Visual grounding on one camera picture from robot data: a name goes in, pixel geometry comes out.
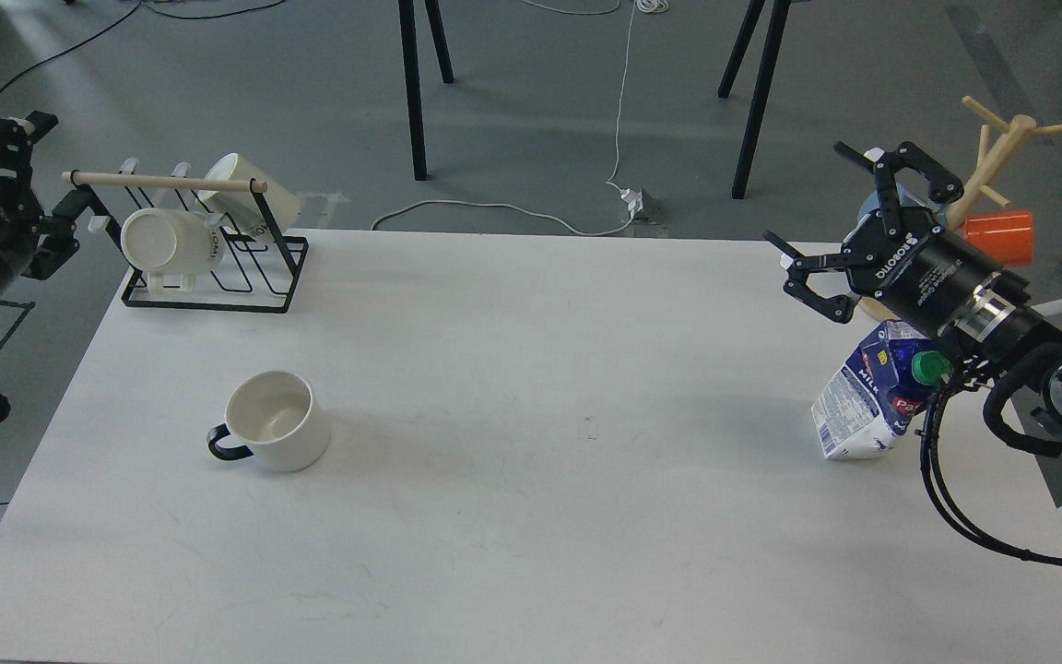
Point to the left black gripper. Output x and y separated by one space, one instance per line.
21 215

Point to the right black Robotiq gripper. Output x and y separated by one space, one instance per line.
923 267

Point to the blue white milk carton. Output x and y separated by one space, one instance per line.
869 403

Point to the white mug black handle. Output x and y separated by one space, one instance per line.
276 418

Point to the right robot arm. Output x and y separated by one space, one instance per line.
1023 405

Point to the blue mug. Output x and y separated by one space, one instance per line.
871 204

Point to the orange mug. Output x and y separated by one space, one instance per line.
1008 236

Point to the white mug front on rack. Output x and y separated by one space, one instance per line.
168 241

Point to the white mug on rack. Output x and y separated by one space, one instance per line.
242 207
168 241

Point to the wooden mug tree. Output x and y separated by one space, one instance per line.
998 143

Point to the white mug rear on rack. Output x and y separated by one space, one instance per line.
242 207

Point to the black wire cup rack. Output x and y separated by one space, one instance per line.
252 277

